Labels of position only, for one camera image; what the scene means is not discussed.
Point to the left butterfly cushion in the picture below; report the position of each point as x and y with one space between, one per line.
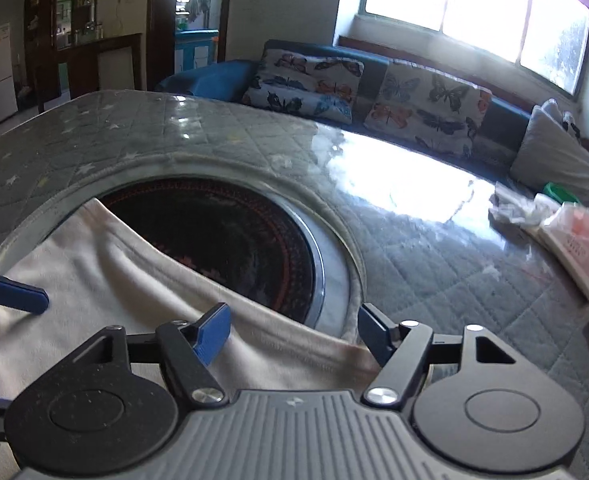
299 84

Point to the white crumpled cloth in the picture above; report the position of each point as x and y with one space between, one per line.
508 206

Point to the dark wooden cabinet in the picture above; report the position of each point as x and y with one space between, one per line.
63 42

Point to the window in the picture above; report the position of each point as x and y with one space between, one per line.
547 37

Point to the butterfly cushion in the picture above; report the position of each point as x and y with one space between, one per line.
299 84
432 109

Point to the grey pillow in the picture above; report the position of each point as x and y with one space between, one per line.
548 154

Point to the grey quilted star tablecloth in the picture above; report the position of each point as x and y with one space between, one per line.
419 230

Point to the green plastic bowl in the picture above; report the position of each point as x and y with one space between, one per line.
560 194

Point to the cream long-sleeve shirt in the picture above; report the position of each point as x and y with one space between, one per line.
97 271

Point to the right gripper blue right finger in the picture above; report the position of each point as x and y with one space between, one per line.
401 350

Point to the pink plastic package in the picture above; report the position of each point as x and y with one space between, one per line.
566 234

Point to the right butterfly cushion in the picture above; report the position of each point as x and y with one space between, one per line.
432 109

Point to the blue sofa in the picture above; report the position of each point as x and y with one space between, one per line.
497 140

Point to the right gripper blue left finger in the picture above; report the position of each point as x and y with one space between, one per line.
187 351

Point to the blue white cabinet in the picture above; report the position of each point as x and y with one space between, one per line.
195 49

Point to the round black induction cooktop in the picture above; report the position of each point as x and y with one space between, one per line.
252 243

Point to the dark wooden door frame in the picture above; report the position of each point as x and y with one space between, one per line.
166 17

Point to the panda plush toy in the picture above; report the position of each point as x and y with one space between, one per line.
565 119

